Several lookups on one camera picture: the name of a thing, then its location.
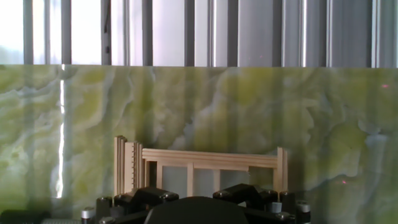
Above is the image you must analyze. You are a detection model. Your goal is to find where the black C-clamp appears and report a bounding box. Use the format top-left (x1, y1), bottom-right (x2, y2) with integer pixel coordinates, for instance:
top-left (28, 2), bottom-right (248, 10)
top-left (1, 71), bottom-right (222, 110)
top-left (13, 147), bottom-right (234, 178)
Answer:
top-left (0, 210), bottom-right (82, 224)

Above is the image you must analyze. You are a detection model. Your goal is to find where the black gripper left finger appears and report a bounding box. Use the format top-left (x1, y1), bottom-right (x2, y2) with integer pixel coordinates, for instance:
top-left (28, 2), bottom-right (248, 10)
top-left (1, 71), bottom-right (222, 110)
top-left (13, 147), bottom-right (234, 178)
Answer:
top-left (80, 185), bottom-right (180, 224)

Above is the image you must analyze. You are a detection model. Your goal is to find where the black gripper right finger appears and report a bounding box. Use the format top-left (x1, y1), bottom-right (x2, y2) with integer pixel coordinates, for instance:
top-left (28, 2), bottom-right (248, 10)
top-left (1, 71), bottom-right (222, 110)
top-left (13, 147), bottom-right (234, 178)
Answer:
top-left (212, 182), bottom-right (312, 224)

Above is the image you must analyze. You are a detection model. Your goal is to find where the miniature wooden window frame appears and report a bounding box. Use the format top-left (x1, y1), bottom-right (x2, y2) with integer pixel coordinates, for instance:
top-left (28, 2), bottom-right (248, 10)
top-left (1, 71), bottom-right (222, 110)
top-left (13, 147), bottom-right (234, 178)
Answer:
top-left (113, 135), bottom-right (289, 203)

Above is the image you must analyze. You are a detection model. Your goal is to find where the green marble pattern mat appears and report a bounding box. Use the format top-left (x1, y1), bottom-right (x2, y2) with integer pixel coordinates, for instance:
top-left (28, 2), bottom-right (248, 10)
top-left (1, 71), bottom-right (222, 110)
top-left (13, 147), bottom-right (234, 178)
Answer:
top-left (0, 63), bottom-right (398, 224)

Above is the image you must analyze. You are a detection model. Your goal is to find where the small wooden sliding sash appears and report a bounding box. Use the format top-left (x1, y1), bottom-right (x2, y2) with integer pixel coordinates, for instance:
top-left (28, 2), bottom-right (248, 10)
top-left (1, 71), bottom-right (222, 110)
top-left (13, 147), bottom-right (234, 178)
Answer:
top-left (186, 164), bottom-right (251, 197)

